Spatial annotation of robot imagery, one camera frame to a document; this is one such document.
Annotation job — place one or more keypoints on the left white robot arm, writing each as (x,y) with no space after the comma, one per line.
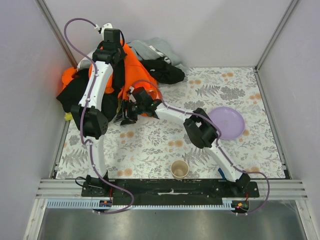
(87,114)

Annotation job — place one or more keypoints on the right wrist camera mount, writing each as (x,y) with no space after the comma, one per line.
(130,95)

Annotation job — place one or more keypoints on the purple plate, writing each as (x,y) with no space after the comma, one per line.
(229,121)

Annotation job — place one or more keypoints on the blue cube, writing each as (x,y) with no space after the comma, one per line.
(221,173)

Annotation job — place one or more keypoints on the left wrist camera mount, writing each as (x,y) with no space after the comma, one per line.
(100,29)

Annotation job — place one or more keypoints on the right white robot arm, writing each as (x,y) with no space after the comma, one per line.
(199,128)

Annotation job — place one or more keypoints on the grey cloth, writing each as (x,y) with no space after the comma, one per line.
(152,49)

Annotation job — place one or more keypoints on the floral table mat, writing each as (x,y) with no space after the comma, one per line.
(146,149)

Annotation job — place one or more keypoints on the orange cloth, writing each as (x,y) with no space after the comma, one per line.
(134,74)

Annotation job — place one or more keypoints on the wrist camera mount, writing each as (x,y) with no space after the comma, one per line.
(130,95)
(100,29)

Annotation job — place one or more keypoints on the beige paper cup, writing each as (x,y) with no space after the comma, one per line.
(179,169)

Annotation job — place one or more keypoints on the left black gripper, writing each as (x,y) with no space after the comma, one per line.
(110,56)

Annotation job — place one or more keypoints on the black cloth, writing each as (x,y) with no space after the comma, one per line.
(110,105)
(163,72)

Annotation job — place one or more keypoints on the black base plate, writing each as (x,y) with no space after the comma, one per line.
(167,191)

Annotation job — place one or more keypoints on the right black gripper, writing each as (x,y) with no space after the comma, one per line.
(130,110)

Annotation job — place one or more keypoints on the yellow cloth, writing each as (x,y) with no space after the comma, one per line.
(68,116)

